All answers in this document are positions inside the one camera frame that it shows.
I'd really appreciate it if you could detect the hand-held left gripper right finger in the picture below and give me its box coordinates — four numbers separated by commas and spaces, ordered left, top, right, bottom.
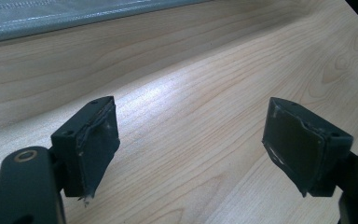
261, 96, 354, 199

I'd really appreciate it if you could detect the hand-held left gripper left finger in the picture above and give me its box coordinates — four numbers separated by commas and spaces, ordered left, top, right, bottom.
50, 95, 121, 209

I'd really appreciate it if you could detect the grey two-tier shoe rack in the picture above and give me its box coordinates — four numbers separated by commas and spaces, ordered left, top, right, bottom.
0, 0, 213, 47

